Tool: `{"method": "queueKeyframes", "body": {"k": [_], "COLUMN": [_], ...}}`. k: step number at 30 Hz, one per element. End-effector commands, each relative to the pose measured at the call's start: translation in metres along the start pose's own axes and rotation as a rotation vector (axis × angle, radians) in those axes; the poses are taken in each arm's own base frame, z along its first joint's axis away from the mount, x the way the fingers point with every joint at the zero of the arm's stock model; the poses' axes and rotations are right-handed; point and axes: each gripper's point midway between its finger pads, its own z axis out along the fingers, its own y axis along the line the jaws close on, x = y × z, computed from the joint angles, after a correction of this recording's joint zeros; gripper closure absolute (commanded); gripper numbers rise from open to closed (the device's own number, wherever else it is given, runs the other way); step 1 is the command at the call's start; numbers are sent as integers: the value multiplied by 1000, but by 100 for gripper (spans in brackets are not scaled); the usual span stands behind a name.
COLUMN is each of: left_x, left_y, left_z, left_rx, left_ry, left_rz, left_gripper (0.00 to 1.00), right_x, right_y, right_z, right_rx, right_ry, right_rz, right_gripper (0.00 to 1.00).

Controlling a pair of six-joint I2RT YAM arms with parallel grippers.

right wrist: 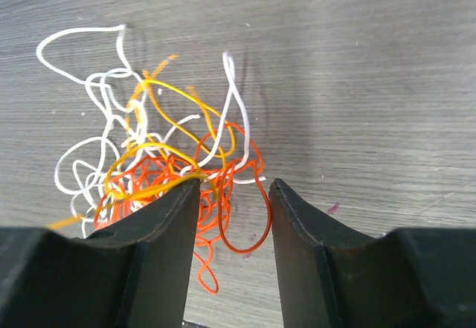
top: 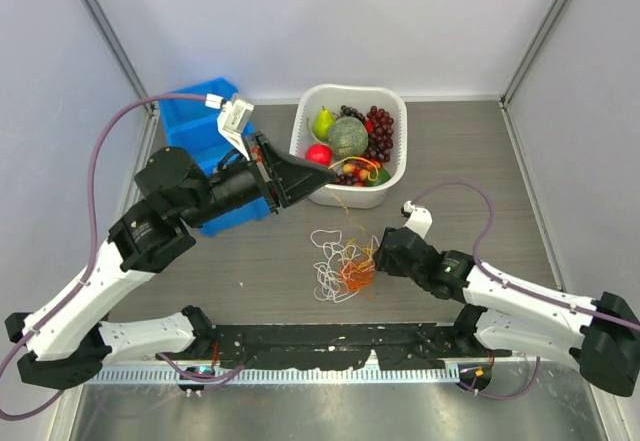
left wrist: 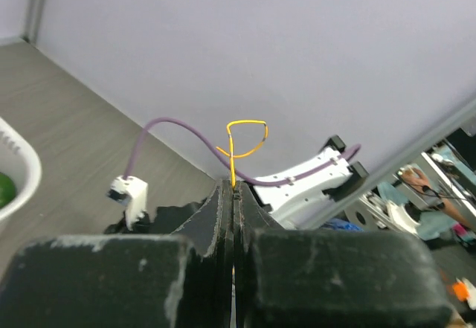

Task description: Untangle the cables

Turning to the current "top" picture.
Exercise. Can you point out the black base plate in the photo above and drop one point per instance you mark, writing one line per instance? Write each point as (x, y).
(338, 347)

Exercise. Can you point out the green lime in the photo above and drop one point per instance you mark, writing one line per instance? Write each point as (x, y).
(382, 176)

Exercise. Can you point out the blue plastic compartment bin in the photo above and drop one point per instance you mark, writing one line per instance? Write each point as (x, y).
(193, 126)

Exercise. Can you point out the dark red grape bunch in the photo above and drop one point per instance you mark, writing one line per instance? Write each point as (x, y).
(380, 128)

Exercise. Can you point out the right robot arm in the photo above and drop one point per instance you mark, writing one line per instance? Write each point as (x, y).
(599, 338)

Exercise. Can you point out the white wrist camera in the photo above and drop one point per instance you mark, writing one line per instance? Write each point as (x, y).
(418, 218)
(234, 114)

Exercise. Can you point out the white plastic fruit basket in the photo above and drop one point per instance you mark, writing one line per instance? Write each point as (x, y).
(332, 97)

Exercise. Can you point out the small dark grape bunch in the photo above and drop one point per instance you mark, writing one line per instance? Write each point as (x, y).
(349, 179)

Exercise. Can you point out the red apple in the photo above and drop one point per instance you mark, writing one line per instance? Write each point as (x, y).
(319, 154)

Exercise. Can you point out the red yellow cherries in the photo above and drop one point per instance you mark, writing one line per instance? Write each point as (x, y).
(366, 168)

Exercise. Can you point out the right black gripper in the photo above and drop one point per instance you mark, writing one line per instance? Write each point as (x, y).
(384, 259)

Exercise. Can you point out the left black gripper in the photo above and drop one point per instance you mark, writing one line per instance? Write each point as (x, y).
(292, 179)

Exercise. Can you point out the green pear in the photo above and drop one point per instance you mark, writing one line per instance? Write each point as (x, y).
(323, 122)

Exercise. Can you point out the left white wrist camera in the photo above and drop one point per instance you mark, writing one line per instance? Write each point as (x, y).
(234, 114)

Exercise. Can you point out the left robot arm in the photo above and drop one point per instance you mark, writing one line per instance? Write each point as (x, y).
(68, 341)

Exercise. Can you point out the white slotted cable duct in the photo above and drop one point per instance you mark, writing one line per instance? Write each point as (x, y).
(370, 374)

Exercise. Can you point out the green netted melon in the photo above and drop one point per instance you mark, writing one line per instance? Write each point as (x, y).
(347, 137)

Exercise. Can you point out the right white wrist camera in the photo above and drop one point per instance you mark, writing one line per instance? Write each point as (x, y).
(418, 218)

